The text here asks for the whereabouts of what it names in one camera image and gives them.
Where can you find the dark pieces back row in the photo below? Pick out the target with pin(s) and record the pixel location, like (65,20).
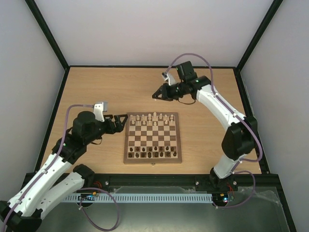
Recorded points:
(152,148)

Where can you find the grey slotted cable duct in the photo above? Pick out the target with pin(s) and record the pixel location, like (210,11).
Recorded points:
(145,198)

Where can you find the black aluminium frame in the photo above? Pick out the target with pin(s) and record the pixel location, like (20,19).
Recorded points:
(154,178)

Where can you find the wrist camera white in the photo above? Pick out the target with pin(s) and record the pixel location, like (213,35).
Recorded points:
(99,109)
(168,78)

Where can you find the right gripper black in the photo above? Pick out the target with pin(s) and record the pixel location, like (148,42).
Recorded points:
(167,91)

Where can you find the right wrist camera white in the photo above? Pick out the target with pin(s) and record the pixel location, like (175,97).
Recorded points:
(168,78)

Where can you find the dark pieces front row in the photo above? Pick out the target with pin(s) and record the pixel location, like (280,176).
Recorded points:
(150,155)

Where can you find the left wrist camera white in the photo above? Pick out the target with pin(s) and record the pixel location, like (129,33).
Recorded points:
(99,109)

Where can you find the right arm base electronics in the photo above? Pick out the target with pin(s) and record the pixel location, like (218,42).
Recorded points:
(223,197)

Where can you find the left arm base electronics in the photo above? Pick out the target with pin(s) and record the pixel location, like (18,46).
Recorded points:
(90,195)

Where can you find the wooden chess board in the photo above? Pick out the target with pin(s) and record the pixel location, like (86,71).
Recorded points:
(150,135)

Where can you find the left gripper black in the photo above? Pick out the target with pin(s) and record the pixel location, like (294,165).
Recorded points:
(119,127)

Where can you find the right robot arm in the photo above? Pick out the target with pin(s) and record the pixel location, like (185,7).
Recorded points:
(240,131)

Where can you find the dark pieces row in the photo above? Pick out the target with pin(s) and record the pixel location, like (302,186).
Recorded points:
(150,155)
(152,148)

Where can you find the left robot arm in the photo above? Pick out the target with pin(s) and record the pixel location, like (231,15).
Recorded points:
(25,211)

